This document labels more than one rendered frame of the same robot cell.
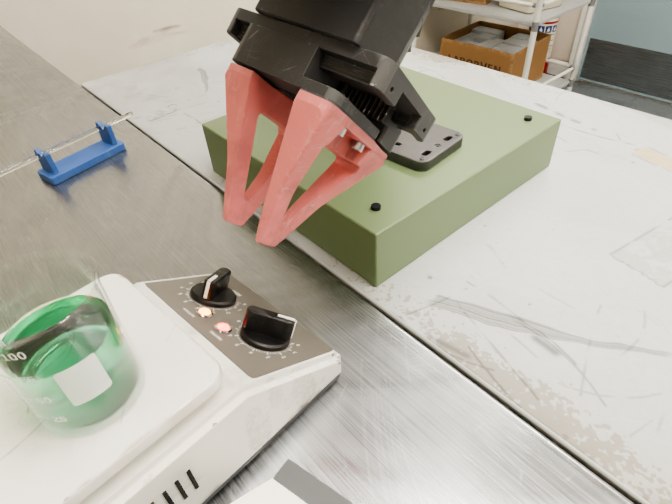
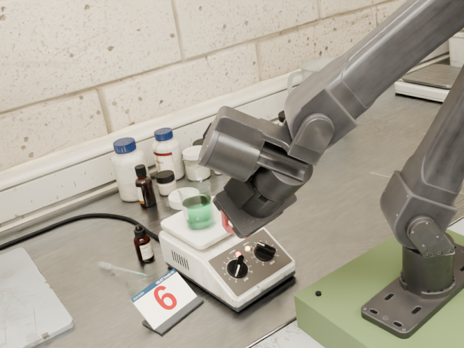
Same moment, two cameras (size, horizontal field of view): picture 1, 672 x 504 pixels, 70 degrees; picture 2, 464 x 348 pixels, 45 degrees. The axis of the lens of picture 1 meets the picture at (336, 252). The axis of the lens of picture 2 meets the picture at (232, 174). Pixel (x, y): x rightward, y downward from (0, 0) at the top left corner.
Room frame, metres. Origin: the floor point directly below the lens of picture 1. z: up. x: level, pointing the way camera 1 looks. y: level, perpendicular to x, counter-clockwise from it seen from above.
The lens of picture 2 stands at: (0.31, -0.65, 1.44)
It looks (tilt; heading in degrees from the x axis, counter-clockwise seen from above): 25 degrees down; 98
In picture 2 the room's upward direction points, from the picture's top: 9 degrees counter-clockwise
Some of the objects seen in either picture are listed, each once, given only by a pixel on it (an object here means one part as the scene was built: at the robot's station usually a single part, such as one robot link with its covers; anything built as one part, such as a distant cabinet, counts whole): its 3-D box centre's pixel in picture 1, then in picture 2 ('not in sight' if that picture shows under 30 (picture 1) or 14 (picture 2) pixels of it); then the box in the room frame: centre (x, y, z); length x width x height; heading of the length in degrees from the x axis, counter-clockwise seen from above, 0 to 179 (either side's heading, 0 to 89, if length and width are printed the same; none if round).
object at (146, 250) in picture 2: not in sight; (141, 241); (0.02, 0.17, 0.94); 0.03 x 0.03 x 0.07
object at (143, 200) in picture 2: not in sight; (143, 185); (-0.02, 0.38, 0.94); 0.04 x 0.04 x 0.09
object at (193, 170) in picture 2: not in sight; (197, 163); (0.08, 0.49, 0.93); 0.06 x 0.06 x 0.07
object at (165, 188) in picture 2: not in sight; (166, 182); (0.01, 0.43, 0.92); 0.04 x 0.04 x 0.04
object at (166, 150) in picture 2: not in sight; (167, 153); (0.01, 0.51, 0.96); 0.06 x 0.06 x 0.11
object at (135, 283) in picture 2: not in sight; (143, 284); (0.04, 0.08, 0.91); 0.06 x 0.06 x 0.02
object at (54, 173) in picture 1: (79, 150); not in sight; (0.54, 0.30, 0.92); 0.10 x 0.03 x 0.04; 141
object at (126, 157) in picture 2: not in sight; (130, 168); (-0.06, 0.43, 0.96); 0.07 x 0.07 x 0.13
